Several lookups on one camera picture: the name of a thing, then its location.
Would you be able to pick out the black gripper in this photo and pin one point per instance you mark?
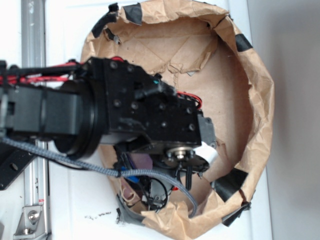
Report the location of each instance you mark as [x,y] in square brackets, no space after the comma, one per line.
[143,114]

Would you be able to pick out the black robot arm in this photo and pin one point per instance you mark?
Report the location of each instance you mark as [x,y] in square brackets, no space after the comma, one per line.
[57,104]

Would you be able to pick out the brown paper bag bin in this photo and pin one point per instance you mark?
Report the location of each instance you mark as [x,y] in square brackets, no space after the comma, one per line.
[197,48]

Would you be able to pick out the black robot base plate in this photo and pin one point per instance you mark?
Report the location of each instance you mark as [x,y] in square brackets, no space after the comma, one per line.
[13,162]

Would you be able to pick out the aluminium extrusion rail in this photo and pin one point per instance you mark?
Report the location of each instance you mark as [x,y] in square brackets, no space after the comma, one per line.
[33,54]

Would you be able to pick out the metal corner bracket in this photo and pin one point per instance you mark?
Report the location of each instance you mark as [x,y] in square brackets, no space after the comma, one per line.
[31,224]

